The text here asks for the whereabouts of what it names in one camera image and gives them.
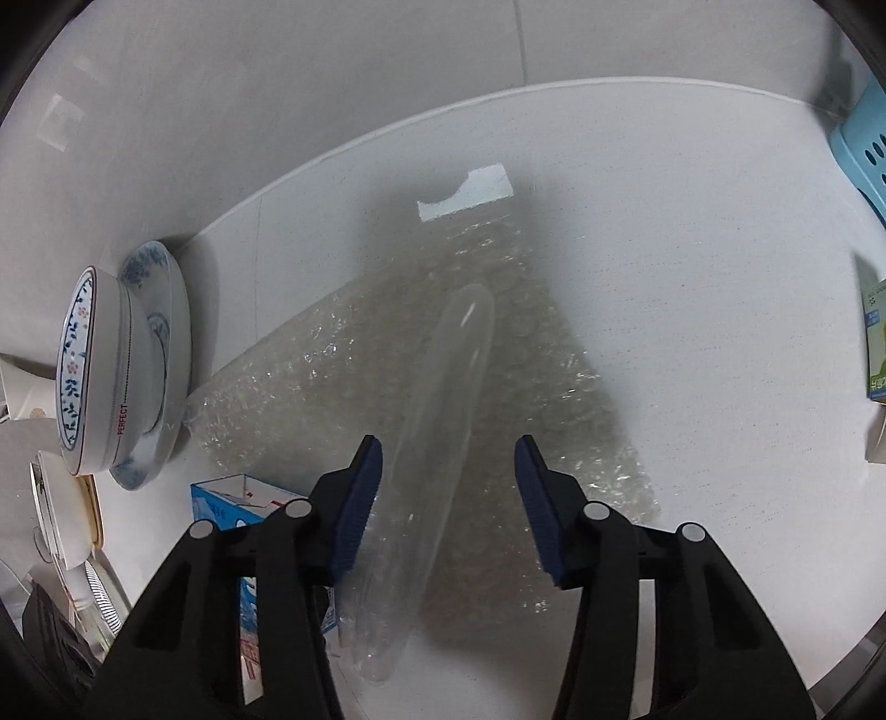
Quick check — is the clear bubble wrap sheet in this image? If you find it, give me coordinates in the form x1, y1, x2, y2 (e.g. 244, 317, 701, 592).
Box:
185, 203, 658, 645

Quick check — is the clear plastic tube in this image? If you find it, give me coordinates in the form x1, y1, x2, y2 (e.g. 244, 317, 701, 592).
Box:
338, 284, 496, 684

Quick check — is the blue white milk carton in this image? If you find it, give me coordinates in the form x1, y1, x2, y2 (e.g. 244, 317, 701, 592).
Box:
180, 471, 359, 718

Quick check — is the green white small carton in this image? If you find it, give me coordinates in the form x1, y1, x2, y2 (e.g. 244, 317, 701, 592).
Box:
854, 255, 886, 405

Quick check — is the blue patterned porcelain plate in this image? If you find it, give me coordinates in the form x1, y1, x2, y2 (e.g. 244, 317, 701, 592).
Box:
111, 240, 192, 491

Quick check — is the blue patterned porcelain bowl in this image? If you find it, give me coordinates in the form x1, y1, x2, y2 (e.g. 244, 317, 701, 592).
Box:
55, 265, 144, 476

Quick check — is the white ceramic cup with sticks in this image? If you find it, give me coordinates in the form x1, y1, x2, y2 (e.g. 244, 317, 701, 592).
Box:
0, 356, 55, 421

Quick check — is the blue plastic utensil holder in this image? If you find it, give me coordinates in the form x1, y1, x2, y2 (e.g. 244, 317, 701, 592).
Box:
829, 78, 886, 222

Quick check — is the white wall socket right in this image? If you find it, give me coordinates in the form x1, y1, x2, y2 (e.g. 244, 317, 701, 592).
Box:
36, 93, 86, 153

